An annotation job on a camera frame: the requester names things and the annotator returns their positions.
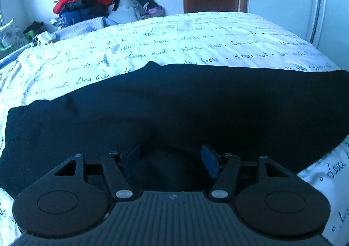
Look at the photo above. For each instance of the clear plastic bag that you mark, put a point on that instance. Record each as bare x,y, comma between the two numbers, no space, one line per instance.
125,11

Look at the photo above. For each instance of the navy blue garment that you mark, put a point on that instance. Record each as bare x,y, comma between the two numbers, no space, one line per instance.
79,14

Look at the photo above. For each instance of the black pants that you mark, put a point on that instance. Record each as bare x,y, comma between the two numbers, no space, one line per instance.
174,104

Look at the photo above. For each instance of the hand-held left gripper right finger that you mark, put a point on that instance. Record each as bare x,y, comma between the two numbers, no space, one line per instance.
208,160

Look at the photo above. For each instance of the floral pillow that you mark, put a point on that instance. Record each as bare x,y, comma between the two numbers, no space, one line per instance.
11,34

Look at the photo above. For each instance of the purple cloth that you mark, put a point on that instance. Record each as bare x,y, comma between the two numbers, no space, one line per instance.
156,11

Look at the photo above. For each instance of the white patterned cloth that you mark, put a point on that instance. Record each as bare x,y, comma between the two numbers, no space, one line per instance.
45,38

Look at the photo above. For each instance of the white script-printed bedspread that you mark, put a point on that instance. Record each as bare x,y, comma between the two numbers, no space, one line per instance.
190,41

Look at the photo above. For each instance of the light blue blanket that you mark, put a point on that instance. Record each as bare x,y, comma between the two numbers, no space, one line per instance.
84,27

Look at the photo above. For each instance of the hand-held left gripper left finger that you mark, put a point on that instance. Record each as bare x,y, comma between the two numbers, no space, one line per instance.
133,157

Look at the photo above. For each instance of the black cloth on stool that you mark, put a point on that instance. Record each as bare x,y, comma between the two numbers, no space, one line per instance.
35,26

